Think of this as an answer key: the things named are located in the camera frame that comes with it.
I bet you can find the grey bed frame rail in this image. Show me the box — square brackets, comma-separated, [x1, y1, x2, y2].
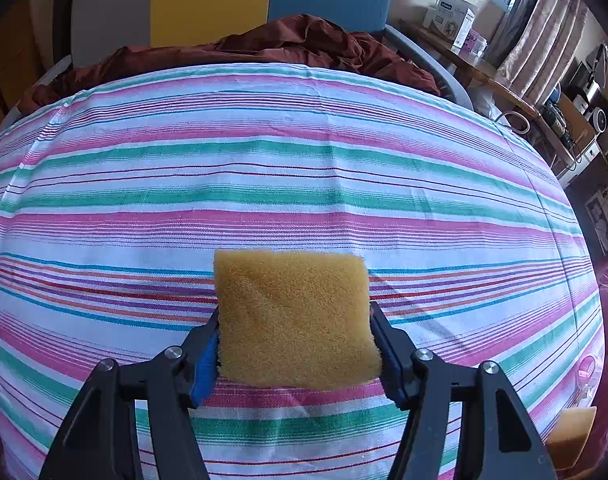
[384, 24, 474, 111]

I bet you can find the wooden desk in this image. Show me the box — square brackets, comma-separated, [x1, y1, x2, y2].
[399, 19, 542, 121]

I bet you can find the wooden wardrobe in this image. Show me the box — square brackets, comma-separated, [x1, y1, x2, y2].
[0, 0, 50, 131]

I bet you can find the yellow sponge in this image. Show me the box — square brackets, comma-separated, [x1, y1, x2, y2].
[213, 247, 382, 391]
[546, 406, 598, 468]

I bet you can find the white cardboard carton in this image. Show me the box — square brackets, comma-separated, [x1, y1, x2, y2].
[423, 0, 477, 45]

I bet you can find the small pink box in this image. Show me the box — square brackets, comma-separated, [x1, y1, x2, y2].
[461, 29, 487, 56]

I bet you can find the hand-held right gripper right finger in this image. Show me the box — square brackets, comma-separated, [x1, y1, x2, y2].
[369, 302, 559, 480]

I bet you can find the dark red blanket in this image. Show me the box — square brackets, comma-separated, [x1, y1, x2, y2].
[19, 14, 442, 111]

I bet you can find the pink striped curtain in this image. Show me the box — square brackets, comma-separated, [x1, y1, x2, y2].
[496, 0, 592, 96]

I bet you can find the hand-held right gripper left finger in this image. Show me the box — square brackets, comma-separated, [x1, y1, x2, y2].
[39, 305, 221, 480]

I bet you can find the pink round plastic item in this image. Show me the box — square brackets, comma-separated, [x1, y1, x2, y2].
[574, 352, 598, 401]

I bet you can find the silver stereo speaker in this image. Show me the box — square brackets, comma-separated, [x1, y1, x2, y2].
[581, 95, 608, 133]

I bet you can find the grey yellow blue sofa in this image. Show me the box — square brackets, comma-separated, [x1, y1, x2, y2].
[29, 0, 397, 68]

